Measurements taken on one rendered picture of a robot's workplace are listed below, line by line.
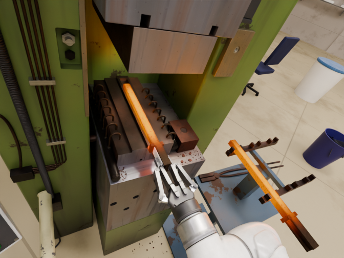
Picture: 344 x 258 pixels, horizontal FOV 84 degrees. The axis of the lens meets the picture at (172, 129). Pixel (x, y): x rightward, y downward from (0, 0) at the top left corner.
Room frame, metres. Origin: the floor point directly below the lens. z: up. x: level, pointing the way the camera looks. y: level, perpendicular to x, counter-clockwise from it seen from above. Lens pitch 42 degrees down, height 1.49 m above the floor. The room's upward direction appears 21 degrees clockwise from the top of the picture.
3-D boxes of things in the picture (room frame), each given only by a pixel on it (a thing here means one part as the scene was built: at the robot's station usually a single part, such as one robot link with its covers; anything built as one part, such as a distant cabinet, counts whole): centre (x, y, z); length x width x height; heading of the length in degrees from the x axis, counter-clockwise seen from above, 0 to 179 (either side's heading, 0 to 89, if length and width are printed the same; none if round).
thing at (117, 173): (0.45, 0.23, 0.93); 0.40 x 0.03 x 0.03; 40
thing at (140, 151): (0.58, 0.19, 0.96); 0.42 x 0.20 x 0.09; 40
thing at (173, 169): (0.33, -0.07, 1.00); 0.11 x 0.01 x 0.04; 35
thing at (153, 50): (0.58, 0.19, 1.32); 0.42 x 0.20 x 0.10; 40
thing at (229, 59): (0.72, -0.11, 1.27); 0.09 x 0.02 x 0.17; 130
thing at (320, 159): (2.03, -1.89, 0.23); 0.39 x 0.36 x 0.46; 65
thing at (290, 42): (3.32, -0.96, 0.50); 0.58 x 0.56 x 1.00; 67
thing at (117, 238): (0.62, 0.15, 0.23); 0.56 x 0.38 x 0.47; 40
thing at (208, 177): (0.74, -0.47, 0.71); 0.60 x 0.04 x 0.01; 124
